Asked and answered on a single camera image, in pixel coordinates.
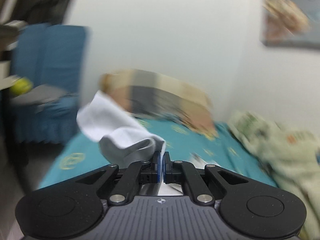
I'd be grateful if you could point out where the grey cushion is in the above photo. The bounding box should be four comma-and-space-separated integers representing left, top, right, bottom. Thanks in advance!
10, 84, 71, 109

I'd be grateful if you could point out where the blue sofa chair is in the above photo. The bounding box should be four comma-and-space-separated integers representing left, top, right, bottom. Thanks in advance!
11, 23, 87, 144

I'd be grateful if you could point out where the plaid pillow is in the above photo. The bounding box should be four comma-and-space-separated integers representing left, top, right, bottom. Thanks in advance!
100, 69, 217, 140

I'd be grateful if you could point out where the light green fleece blanket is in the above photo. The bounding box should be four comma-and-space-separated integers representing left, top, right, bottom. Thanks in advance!
228, 111, 319, 239

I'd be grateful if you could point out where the framed wall picture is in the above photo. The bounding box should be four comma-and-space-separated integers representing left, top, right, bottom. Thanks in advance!
261, 0, 319, 50

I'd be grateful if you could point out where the white shirt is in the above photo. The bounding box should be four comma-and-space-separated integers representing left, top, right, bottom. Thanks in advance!
76, 90, 166, 168

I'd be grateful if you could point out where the teal patterned bed sheet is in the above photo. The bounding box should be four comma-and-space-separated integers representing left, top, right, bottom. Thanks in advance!
38, 119, 276, 188

